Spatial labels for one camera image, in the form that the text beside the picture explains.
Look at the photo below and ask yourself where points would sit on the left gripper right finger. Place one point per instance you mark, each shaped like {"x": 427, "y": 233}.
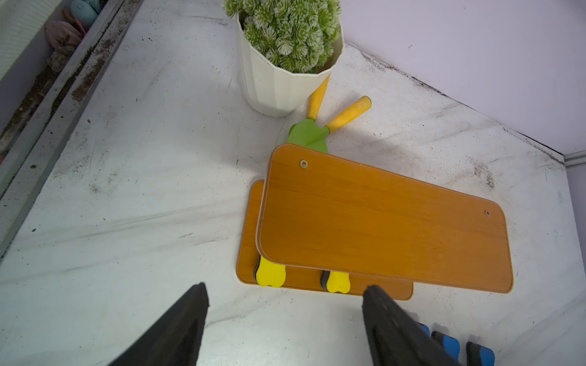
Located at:
{"x": 394, "y": 338}

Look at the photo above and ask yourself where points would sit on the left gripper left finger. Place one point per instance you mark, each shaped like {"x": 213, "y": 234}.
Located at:
{"x": 175, "y": 339}

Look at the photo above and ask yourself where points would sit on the blue eraser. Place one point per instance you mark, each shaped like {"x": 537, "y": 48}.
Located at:
{"x": 425, "y": 329}
{"x": 448, "y": 343}
{"x": 478, "y": 355}

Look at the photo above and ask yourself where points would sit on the yellow eraser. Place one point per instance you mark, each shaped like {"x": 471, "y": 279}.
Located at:
{"x": 335, "y": 282}
{"x": 269, "y": 274}

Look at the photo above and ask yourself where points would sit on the orange wooden two-tier shelf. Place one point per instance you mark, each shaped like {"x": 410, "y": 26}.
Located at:
{"x": 316, "y": 212}

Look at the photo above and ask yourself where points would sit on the green succulent in white pot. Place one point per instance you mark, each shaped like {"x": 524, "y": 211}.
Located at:
{"x": 286, "y": 50}

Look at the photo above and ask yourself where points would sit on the blue crumpled item in bin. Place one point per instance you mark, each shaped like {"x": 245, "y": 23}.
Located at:
{"x": 86, "y": 11}

